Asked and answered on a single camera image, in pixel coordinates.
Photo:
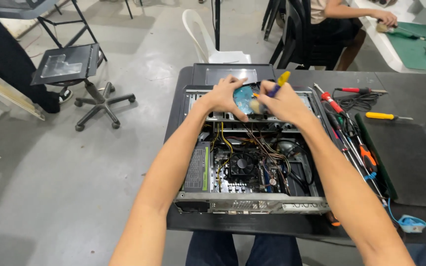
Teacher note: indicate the person's left hand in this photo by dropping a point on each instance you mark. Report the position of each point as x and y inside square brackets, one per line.
[218, 98]

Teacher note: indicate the person's right hand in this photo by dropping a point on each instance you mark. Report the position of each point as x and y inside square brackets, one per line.
[290, 105]

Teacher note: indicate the blue hard disk drive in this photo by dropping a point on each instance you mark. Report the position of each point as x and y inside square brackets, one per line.
[243, 98]

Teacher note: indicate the black computer side panel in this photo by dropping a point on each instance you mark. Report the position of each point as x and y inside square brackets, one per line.
[213, 70]

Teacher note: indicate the white plastic chair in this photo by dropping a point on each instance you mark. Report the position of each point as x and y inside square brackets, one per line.
[205, 37]

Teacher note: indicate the red and black soldering iron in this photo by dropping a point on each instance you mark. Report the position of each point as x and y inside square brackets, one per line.
[353, 90]

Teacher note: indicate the open desktop computer case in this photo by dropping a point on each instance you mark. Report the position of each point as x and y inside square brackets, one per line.
[301, 173]

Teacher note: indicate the black processor cooling fan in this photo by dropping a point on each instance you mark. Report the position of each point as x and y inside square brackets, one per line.
[242, 164]

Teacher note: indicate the grey power supply unit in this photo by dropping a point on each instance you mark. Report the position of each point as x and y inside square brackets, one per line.
[198, 168]

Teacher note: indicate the black upright pole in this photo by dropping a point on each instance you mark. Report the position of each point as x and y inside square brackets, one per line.
[217, 22]

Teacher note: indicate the dark green mat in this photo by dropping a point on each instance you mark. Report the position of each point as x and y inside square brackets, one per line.
[374, 155]

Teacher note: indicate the white work table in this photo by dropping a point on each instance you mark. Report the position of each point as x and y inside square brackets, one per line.
[379, 40]

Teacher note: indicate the black swivel office chair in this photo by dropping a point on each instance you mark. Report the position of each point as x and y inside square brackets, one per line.
[102, 99]

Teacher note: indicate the black work mat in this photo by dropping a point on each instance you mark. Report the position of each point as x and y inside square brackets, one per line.
[412, 162]

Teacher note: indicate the green cutting mat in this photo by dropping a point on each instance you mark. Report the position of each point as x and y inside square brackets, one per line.
[412, 48]

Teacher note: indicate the person's legs in jeans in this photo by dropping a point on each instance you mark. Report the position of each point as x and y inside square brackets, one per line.
[272, 251]

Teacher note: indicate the black panel with clear window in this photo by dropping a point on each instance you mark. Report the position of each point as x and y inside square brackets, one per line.
[65, 64]

